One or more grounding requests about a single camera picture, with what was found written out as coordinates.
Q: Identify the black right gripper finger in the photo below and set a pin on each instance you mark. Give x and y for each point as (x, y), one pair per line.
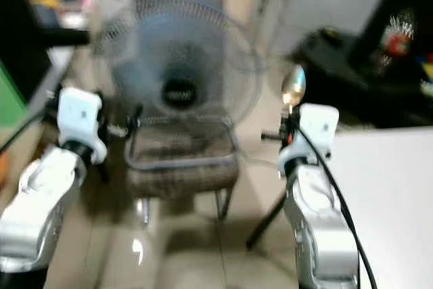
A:
(283, 126)

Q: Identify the golden metal spoon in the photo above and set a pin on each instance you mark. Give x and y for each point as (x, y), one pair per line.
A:
(294, 86)

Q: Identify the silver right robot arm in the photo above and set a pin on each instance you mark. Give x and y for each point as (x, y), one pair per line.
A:
(319, 228)

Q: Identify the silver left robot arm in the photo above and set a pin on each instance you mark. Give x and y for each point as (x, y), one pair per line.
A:
(34, 211)

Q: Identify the grey checked chair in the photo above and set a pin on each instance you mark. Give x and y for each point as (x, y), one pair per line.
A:
(179, 160)

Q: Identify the grey electric fan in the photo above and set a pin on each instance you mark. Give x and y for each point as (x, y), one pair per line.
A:
(186, 65)

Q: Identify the black desk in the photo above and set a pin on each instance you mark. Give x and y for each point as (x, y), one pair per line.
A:
(358, 79)

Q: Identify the black tripod leg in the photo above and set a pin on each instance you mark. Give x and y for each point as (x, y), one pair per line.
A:
(264, 225)

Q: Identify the green board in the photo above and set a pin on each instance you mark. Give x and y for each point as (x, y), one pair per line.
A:
(9, 96)

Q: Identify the black shelf unit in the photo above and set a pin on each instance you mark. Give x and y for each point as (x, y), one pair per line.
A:
(34, 25)

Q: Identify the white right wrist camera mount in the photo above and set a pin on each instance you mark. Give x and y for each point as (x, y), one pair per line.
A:
(319, 130)

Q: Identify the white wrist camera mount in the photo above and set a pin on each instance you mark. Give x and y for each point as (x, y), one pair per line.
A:
(319, 130)
(81, 118)

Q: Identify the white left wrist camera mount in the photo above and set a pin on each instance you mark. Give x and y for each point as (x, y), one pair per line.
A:
(81, 118)

